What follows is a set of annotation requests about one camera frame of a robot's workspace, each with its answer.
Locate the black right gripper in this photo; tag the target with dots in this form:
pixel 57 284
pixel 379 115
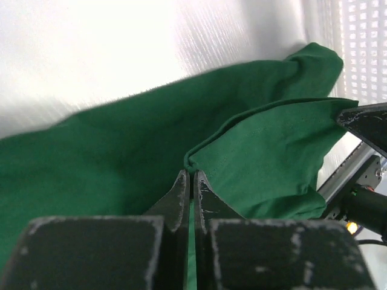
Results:
pixel 357 205

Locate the green t shirt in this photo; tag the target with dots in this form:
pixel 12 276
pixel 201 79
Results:
pixel 258 130

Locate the white perforated plastic basket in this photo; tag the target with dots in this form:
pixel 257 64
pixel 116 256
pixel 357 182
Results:
pixel 356 31

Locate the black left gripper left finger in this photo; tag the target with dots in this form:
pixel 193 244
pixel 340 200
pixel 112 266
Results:
pixel 106 252

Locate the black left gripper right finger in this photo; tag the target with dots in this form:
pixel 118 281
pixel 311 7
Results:
pixel 237 253

